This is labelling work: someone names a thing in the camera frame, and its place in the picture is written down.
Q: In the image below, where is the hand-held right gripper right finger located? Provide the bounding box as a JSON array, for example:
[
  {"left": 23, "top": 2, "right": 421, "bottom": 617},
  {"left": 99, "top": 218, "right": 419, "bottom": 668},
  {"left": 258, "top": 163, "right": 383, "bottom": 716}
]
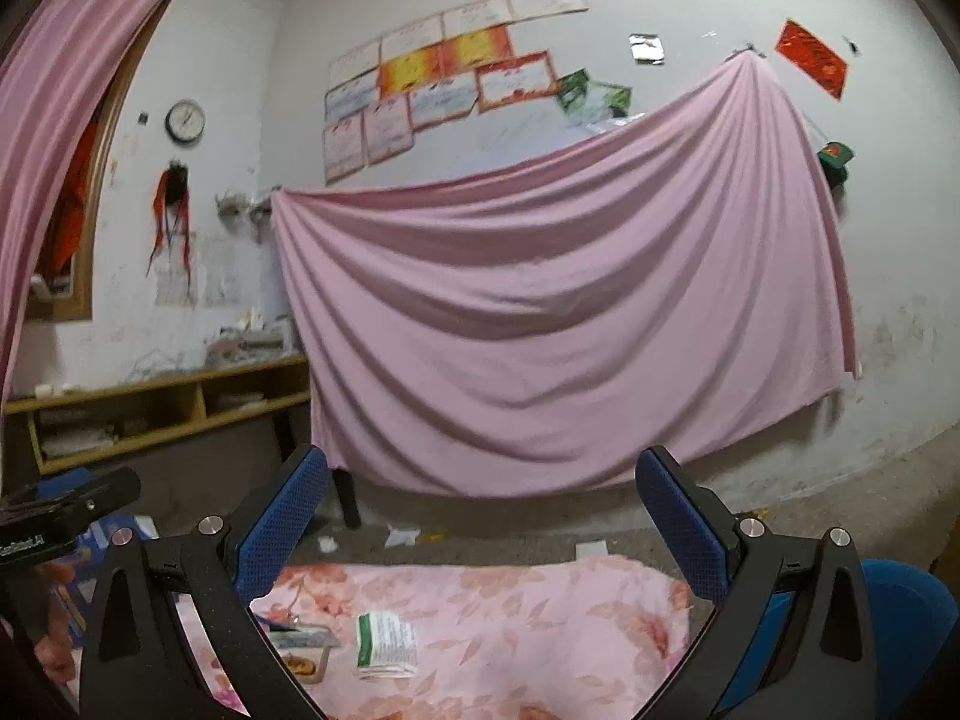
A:
[{"left": 635, "top": 446, "right": 878, "bottom": 720}]

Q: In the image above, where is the red paper wall decoration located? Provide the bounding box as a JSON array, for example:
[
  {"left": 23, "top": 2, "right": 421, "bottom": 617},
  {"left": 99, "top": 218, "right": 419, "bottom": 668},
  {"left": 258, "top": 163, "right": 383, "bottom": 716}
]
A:
[{"left": 775, "top": 19, "right": 851, "bottom": 101}]

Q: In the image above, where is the pink window curtain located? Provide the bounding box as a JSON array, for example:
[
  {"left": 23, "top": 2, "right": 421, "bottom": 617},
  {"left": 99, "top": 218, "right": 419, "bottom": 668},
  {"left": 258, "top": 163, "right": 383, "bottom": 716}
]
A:
[{"left": 0, "top": 0, "right": 211, "bottom": 391}]

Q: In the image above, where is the paper wall calendar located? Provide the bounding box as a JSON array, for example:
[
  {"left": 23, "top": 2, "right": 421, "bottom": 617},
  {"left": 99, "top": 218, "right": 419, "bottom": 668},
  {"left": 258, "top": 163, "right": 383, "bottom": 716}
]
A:
[{"left": 155, "top": 232, "right": 237, "bottom": 308}]

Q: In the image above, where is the white green-printed paper packet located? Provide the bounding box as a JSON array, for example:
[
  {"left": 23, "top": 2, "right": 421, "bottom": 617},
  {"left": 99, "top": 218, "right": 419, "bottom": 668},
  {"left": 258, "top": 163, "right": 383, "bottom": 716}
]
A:
[{"left": 354, "top": 611, "right": 418, "bottom": 682}]

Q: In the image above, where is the wire wall shelf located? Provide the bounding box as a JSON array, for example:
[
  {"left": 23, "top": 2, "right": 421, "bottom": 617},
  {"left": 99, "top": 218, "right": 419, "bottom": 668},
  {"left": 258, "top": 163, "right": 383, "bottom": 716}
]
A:
[{"left": 216, "top": 187, "right": 275, "bottom": 230}]

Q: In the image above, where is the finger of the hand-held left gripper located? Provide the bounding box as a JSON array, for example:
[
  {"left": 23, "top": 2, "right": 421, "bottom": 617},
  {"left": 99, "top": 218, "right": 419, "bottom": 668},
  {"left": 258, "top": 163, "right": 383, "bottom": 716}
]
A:
[{"left": 0, "top": 467, "right": 142, "bottom": 535}]

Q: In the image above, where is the green cap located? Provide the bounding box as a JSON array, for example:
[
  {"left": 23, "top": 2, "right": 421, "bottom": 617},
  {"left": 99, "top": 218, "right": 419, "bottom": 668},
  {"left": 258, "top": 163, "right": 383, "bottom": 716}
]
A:
[{"left": 817, "top": 141, "right": 856, "bottom": 187}]

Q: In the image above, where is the person's left hand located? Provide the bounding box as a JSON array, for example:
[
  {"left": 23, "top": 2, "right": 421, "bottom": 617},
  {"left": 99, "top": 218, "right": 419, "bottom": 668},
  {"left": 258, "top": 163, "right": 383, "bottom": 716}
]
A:
[{"left": 30, "top": 559, "right": 80, "bottom": 683}]

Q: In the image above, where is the red cloth in window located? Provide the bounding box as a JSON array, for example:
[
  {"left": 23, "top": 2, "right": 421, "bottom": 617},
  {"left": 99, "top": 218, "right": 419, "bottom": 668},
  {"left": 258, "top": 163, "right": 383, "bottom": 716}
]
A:
[{"left": 45, "top": 116, "right": 98, "bottom": 275}]

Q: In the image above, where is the wooden window frame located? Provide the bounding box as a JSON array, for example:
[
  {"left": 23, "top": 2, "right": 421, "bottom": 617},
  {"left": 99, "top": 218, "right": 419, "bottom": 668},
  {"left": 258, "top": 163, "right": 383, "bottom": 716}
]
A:
[{"left": 30, "top": 0, "right": 181, "bottom": 323}]

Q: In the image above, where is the round black wall clock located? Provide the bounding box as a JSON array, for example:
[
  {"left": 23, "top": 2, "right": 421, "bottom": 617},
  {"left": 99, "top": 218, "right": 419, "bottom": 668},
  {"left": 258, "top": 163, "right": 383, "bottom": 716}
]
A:
[{"left": 165, "top": 100, "right": 206, "bottom": 145}]

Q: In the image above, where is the grey pouch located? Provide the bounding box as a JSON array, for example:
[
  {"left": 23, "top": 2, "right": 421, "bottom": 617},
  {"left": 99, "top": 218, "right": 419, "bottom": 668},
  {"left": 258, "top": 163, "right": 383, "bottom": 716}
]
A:
[{"left": 270, "top": 630, "right": 340, "bottom": 650}]

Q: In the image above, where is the red tassel wall ornament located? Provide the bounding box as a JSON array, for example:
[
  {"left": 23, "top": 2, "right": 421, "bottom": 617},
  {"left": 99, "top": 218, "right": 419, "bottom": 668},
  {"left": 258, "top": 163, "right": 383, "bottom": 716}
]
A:
[{"left": 148, "top": 160, "right": 192, "bottom": 275}]

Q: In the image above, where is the pink sheet hung on wall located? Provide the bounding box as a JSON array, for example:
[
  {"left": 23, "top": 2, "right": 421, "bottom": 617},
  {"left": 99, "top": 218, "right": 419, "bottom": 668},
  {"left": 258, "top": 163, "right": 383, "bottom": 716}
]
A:
[{"left": 271, "top": 52, "right": 857, "bottom": 497}]

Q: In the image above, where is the blue plastic bucket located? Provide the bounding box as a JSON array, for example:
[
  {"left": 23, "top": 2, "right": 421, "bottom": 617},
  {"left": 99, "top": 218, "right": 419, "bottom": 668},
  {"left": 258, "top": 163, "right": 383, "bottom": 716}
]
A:
[{"left": 712, "top": 559, "right": 960, "bottom": 717}]

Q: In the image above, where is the pink floral blanket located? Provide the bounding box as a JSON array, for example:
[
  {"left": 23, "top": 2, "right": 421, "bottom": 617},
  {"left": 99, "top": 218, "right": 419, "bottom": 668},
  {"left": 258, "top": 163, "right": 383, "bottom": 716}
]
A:
[{"left": 30, "top": 555, "right": 695, "bottom": 720}]

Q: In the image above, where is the wooden desk shelf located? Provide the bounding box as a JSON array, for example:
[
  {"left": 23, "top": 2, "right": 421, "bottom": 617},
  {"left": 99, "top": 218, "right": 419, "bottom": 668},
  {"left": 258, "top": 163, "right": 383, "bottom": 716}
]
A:
[{"left": 4, "top": 355, "right": 312, "bottom": 475}]

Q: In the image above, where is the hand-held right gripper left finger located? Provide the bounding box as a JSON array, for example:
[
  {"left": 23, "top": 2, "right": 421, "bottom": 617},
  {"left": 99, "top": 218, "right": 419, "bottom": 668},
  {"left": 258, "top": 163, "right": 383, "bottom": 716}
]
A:
[{"left": 79, "top": 444, "right": 331, "bottom": 720}]

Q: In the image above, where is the group of wall certificates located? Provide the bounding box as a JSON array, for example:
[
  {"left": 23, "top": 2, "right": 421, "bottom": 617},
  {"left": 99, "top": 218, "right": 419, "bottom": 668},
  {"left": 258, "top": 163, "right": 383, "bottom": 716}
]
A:
[{"left": 322, "top": 0, "right": 590, "bottom": 185}]

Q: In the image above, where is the large pile of shelf papers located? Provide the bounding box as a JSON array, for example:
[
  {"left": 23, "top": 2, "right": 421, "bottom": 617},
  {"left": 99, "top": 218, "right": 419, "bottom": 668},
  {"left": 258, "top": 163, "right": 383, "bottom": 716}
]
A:
[{"left": 37, "top": 420, "right": 121, "bottom": 458}]

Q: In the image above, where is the green photo print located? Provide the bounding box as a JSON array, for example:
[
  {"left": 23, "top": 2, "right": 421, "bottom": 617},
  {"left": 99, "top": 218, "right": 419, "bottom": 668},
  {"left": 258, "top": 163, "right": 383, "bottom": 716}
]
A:
[
  {"left": 556, "top": 69, "right": 593, "bottom": 115},
  {"left": 585, "top": 81, "right": 632, "bottom": 121}
]

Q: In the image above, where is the stack of books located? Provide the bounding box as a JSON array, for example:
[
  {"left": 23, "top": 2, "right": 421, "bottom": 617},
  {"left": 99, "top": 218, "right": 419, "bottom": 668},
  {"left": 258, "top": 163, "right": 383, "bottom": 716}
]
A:
[{"left": 206, "top": 319, "right": 297, "bottom": 368}]

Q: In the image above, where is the blue cardboard box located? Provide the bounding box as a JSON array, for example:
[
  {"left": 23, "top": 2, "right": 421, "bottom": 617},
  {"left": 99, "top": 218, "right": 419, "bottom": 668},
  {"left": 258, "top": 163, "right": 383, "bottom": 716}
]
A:
[{"left": 71, "top": 514, "right": 162, "bottom": 567}]

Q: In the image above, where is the brown printed packet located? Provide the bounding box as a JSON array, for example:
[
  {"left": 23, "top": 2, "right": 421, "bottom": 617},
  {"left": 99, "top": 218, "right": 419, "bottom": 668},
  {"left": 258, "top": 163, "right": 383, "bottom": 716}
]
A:
[{"left": 281, "top": 649, "right": 331, "bottom": 683}]

